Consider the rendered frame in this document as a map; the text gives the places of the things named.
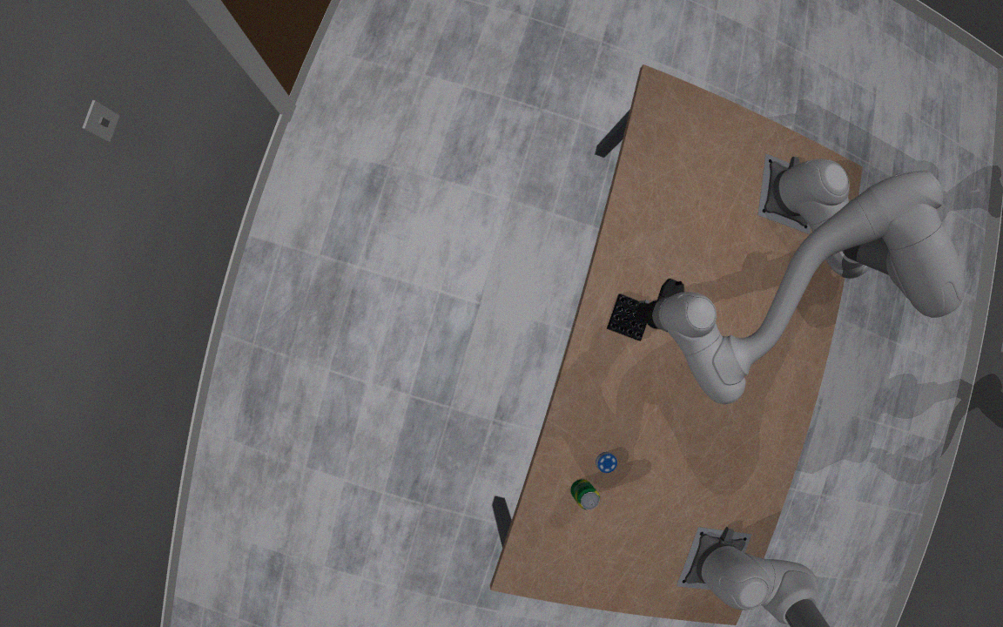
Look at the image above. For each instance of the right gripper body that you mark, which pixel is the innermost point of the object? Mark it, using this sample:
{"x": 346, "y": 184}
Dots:
{"x": 646, "y": 311}

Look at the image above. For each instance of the black knob panel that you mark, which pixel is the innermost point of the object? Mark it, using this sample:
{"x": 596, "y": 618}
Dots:
{"x": 625, "y": 310}

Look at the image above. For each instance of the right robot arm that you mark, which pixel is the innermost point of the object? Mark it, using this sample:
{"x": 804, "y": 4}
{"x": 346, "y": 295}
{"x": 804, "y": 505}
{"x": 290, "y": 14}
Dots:
{"x": 922, "y": 262}

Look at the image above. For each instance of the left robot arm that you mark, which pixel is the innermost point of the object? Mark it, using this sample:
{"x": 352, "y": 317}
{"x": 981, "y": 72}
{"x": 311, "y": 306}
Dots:
{"x": 744, "y": 582}

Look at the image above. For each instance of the green drink can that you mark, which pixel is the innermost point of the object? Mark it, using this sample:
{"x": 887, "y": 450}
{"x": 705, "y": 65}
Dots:
{"x": 585, "y": 494}

